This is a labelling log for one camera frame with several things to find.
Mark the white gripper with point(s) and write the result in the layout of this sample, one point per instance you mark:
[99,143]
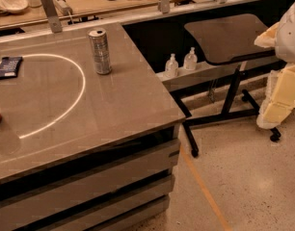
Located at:
[290,38]

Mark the silver redbull can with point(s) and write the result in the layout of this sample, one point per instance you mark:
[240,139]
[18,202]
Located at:
[99,44]

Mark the dark blue rxbar wrapper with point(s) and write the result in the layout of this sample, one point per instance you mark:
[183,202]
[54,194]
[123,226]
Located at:
[9,67]

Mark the black rolling laptop table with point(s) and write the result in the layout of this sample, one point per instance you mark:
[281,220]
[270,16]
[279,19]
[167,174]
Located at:
[225,40]

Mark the right clear sanitizer bottle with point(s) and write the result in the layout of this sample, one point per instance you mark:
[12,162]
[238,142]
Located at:
[190,60]

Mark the clear sanitizer bottle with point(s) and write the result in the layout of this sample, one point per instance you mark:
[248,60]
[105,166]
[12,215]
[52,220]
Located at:
[190,60]
[171,67]

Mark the left clear sanitizer bottle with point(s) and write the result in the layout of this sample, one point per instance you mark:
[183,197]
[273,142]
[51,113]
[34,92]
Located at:
[171,67]

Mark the grey drawer cabinet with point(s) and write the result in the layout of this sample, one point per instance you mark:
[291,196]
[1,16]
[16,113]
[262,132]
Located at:
[74,181]

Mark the white power strip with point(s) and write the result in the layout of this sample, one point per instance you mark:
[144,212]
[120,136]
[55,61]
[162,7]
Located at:
[63,7]

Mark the white bowl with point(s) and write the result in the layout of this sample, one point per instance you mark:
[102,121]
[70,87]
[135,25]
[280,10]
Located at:
[14,6]

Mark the left metal bracket post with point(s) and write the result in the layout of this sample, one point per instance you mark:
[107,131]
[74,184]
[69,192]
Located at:
[52,17]

